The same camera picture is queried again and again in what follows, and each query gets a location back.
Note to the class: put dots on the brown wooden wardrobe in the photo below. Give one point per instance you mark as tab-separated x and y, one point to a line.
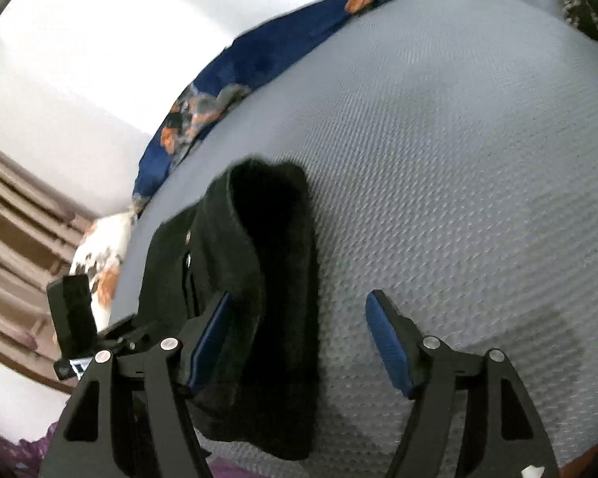
10	259

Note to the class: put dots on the person's purple patterned shirt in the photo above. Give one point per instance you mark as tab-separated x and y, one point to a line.
30	450

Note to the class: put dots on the white orange floral pillow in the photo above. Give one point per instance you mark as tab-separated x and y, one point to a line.
107	239

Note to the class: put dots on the black pants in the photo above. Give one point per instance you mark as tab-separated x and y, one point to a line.
279	259

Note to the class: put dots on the grey mesh mattress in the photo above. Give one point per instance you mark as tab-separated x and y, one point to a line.
453	159

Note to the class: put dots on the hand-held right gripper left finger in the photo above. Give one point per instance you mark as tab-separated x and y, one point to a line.
212	338

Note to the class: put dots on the brown wooden bed frame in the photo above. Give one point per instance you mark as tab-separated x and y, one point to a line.
593	460

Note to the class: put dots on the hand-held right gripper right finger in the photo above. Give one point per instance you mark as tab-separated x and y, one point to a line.
388	343

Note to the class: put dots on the blue floral blanket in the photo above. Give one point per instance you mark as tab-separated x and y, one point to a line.
259	59

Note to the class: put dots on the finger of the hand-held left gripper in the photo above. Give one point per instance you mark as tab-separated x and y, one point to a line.
134	336

